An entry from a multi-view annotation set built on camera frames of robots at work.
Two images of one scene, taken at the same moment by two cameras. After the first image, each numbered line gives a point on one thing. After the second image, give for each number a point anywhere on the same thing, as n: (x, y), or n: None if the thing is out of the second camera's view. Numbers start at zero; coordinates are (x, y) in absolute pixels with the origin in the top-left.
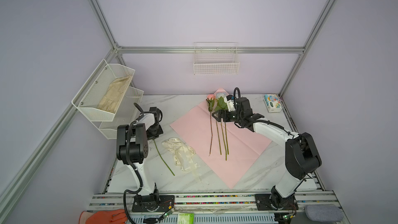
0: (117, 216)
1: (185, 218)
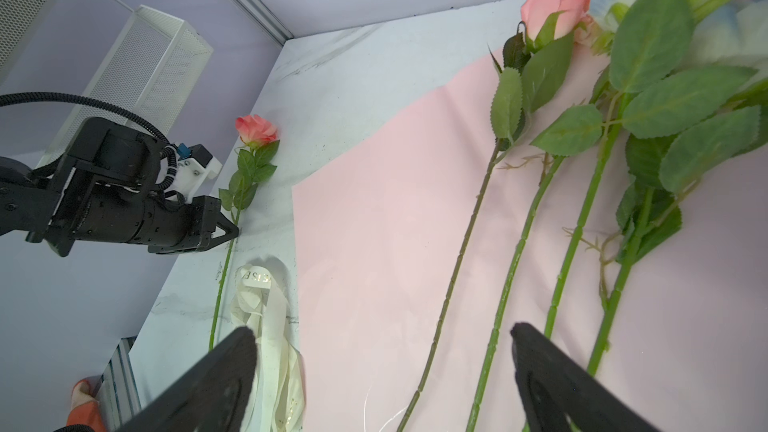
0: (84, 408)
1: None
